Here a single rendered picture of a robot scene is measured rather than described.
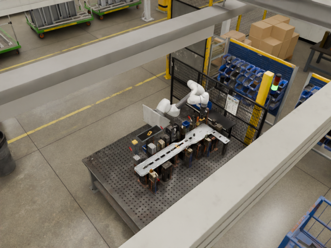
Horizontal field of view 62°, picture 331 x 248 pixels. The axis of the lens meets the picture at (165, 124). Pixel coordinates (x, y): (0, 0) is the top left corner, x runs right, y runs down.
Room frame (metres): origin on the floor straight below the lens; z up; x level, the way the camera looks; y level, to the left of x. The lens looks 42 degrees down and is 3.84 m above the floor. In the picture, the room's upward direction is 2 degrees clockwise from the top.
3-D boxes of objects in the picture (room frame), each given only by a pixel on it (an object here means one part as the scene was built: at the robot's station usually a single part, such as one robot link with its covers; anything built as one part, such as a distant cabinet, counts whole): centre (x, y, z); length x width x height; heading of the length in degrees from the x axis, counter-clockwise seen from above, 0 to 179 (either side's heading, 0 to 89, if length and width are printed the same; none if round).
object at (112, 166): (2.93, -0.26, 0.68); 2.56 x 1.61 x 0.04; 132
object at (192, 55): (5.62, -0.43, 1.00); 1.34 x 0.14 x 2.00; 42
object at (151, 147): (2.60, 0.18, 0.90); 0.13 x 0.10 x 0.41; 42
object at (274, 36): (7.18, -2.87, 0.52); 1.20 x 0.80 x 1.05; 129
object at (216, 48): (5.86, -0.76, 0.65); 1.00 x 0.50 x 1.30; 42
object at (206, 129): (2.68, -0.17, 1.00); 1.38 x 0.22 x 0.02; 132
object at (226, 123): (3.45, -0.71, 1.02); 0.90 x 0.22 x 0.03; 42
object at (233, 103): (3.31, -1.00, 1.30); 0.23 x 0.02 x 0.31; 42
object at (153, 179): (2.16, 0.13, 0.88); 0.15 x 0.11 x 0.36; 42
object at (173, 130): (2.91, -0.11, 0.94); 0.18 x 0.13 x 0.49; 132
